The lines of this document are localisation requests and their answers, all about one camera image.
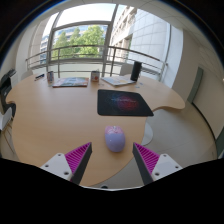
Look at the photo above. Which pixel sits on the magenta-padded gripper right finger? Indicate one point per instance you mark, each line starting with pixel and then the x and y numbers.
pixel 148 158

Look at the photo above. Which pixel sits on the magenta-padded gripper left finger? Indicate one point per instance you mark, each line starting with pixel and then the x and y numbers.
pixel 77 158

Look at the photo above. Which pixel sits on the pink and lilac computer mouse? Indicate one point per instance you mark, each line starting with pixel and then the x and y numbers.
pixel 115 140

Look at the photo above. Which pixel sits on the black mouse pad red print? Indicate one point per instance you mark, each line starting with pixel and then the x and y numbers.
pixel 123 103

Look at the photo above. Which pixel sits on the white round table base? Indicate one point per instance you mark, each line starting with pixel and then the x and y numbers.
pixel 148 134

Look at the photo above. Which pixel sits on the colourful closed magazine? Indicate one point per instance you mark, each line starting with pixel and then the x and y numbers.
pixel 70 82

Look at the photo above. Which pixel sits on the white chair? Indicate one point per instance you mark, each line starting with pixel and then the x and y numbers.
pixel 5 118
pixel 125 69

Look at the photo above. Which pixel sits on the open light booklet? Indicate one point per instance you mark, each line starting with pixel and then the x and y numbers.
pixel 116 80

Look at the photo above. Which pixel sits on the printed drink can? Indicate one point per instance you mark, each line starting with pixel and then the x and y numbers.
pixel 50 77

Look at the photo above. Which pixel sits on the black cylinder speaker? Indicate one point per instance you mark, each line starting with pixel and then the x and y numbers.
pixel 136 71

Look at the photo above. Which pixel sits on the dark pen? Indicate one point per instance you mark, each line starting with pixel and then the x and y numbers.
pixel 39 76

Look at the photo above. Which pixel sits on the grey metal railing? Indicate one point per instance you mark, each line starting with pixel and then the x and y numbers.
pixel 83 60

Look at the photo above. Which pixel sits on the black and white printer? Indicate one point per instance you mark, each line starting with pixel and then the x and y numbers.
pixel 6 87

